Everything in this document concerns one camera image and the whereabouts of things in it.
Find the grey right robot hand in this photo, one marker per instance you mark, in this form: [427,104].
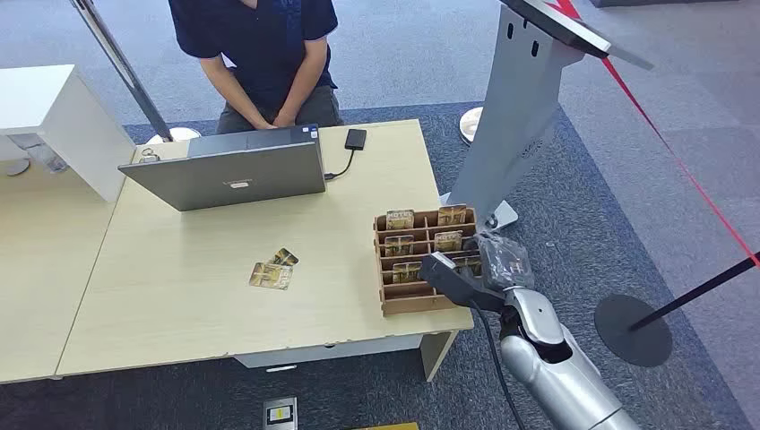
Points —
[505,261]

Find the person's right hand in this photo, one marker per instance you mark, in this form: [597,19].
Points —
[264,124]

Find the person's left hand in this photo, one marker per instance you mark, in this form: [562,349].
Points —
[285,117]

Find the person's left forearm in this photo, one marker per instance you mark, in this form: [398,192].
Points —
[306,74]

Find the person's right forearm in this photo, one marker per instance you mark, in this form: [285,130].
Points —
[228,89]

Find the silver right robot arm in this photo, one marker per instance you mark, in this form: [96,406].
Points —
[552,368]

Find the person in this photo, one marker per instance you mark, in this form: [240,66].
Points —
[261,41]

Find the wooden card holder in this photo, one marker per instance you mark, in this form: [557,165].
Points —
[415,300]

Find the grey laptop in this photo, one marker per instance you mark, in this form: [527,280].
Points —
[237,175]

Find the black external drive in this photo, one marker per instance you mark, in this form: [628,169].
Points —
[355,139]

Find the silver stanchion base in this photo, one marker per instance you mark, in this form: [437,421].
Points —
[181,134]

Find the wooden desk leg panel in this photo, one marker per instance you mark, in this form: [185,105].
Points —
[436,353]

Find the grey kiosk stand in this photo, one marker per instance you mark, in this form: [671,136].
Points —
[510,124]

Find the round white floor base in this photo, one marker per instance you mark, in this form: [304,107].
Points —
[469,124]

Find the black round stanchion base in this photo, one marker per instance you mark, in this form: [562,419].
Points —
[623,350]

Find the silver stanchion pole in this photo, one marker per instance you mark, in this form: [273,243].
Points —
[121,68]

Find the black stanchion pole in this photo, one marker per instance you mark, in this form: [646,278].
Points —
[695,291]

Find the grey desk drawer unit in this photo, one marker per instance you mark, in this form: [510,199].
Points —
[332,352]

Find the white cabinet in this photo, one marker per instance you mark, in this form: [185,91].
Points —
[65,124]

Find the red barrier belt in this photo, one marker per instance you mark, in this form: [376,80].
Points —
[671,148]

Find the yellow floor strip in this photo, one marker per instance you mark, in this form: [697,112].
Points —
[386,426]

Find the kiosk screen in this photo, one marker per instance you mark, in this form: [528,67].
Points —
[564,26]

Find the small grey round disc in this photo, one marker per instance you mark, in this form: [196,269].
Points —
[16,167]

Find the grey floor socket box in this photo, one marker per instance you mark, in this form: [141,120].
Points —
[280,413]

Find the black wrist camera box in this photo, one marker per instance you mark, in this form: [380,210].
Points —
[454,282]

